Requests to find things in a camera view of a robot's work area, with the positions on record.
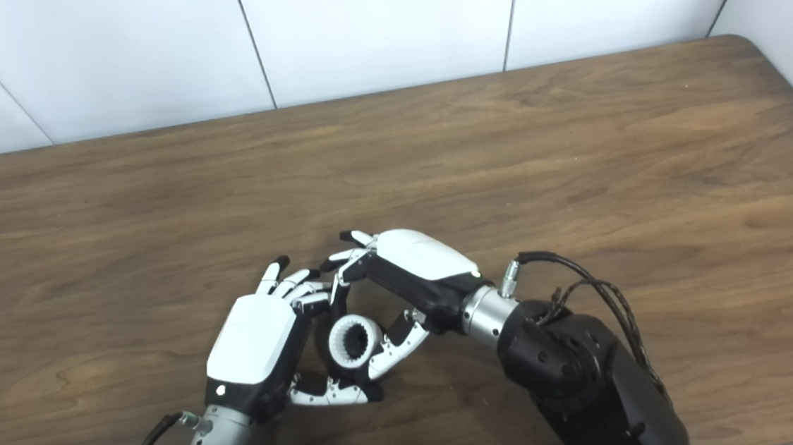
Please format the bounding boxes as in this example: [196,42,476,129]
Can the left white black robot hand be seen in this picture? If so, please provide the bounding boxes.
[195,248,387,428]

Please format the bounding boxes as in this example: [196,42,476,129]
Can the white plastic ring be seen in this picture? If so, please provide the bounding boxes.
[326,312,386,370]

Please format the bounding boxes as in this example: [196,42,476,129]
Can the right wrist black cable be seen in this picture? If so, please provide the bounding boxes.
[498,242,667,413]

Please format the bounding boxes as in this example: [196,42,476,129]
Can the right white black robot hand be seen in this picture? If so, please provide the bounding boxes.
[317,220,495,384]

